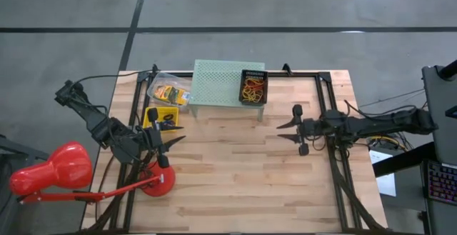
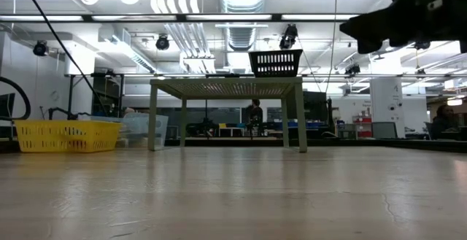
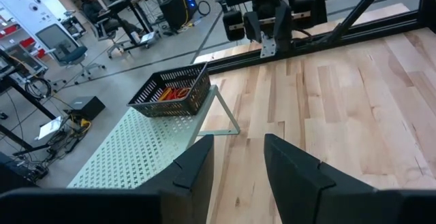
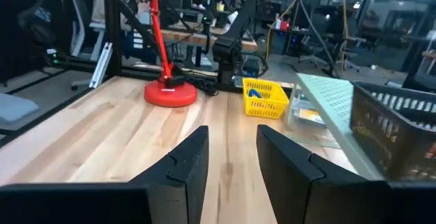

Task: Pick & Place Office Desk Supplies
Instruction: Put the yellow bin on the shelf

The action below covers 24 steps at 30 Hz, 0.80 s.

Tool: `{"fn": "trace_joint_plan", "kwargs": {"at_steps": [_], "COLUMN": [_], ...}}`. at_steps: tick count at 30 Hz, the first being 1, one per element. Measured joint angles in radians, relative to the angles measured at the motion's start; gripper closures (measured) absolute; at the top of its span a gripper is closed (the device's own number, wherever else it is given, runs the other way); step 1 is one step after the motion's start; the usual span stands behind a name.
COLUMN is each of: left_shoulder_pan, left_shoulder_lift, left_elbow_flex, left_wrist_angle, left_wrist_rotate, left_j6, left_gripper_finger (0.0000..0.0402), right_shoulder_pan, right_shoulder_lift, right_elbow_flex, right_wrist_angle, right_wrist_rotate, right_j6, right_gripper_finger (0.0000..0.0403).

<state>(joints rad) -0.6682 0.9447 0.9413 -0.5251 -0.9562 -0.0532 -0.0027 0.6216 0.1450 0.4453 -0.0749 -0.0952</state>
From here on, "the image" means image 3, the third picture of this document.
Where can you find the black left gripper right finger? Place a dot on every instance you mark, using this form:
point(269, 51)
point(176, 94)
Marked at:
point(323, 203)

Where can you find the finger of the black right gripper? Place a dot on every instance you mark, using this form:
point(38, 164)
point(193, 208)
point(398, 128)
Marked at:
point(252, 26)
point(284, 30)

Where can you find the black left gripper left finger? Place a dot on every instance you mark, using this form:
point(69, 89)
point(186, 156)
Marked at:
point(136, 207)

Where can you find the green perforated metal shelf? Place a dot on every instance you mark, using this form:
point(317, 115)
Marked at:
point(136, 149)

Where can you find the black slotted plastic basket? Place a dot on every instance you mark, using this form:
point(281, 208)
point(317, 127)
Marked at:
point(170, 110)

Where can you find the wooden top black desk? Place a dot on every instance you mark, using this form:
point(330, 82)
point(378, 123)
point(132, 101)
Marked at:
point(133, 2)

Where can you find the dark side desk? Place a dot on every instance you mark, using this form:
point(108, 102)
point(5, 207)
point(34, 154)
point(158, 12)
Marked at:
point(27, 98)

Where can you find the grey mesh office chair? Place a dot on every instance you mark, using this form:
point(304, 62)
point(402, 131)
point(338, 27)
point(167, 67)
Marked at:
point(56, 42)

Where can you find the grey mounting plate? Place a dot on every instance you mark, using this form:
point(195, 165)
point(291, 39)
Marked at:
point(268, 45)

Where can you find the black computer tower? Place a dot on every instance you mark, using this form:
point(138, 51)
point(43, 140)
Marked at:
point(175, 9)

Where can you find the black floor box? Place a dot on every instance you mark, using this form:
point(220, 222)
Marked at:
point(85, 106)

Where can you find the person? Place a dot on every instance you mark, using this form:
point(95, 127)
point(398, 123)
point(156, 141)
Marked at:
point(93, 9)

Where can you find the white building column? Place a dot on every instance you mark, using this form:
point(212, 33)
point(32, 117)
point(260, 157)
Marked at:
point(34, 13)

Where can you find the black aluminium rig frame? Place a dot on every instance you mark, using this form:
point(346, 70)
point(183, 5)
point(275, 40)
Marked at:
point(374, 26)

